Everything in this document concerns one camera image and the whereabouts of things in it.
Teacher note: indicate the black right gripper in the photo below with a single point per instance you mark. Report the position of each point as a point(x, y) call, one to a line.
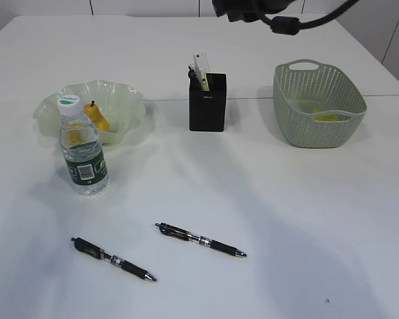
point(248, 11)

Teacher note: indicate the clear plastic ruler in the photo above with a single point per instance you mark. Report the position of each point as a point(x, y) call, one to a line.
point(201, 65)

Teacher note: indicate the yellow pen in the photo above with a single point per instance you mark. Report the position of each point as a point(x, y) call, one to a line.
point(205, 84)

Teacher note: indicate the black pen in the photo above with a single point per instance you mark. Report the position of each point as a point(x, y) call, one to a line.
point(194, 82)
point(98, 253)
point(184, 235)

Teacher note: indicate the yellow waste paper wrapper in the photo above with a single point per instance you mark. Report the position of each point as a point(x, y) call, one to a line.
point(320, 116)

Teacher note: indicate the yellow pear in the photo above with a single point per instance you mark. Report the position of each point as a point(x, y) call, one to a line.
point(95, 115)

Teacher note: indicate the clear water bottle green label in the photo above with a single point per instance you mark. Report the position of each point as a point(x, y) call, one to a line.
point(82, 150)

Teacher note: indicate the black square pen holder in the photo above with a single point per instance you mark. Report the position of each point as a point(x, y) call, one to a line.
point(207, 109)

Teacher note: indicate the green woven plastic basket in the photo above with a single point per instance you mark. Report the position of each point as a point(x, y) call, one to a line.
point(302, 85)

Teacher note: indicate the green ruffled glass plate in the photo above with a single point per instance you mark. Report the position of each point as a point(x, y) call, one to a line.
point(120, 104)

